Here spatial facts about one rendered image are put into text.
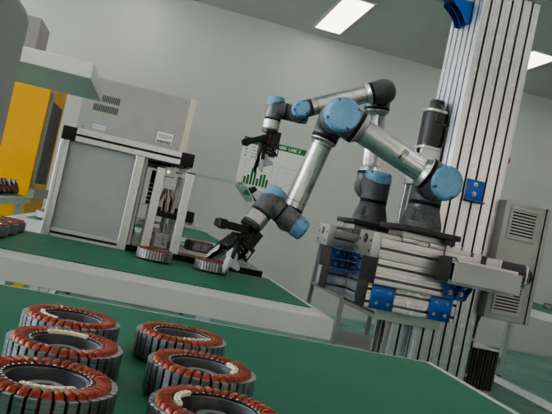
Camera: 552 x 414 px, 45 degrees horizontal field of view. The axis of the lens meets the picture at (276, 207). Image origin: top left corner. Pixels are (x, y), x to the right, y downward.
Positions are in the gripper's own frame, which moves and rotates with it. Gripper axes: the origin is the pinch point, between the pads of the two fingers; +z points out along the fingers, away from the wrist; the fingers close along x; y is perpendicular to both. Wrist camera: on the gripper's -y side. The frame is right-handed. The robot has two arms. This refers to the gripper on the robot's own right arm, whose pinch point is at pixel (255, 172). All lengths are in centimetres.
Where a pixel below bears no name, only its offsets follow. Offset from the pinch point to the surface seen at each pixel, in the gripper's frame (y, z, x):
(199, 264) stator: -29, 39, -85
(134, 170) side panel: -54, 13, -64
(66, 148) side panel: -77, 11, -63
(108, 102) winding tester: -67, -9, -49
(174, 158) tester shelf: -42, 6, -64
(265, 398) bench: -38, 40, -221
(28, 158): -134, 10, 309
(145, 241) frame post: -45, 36, -62
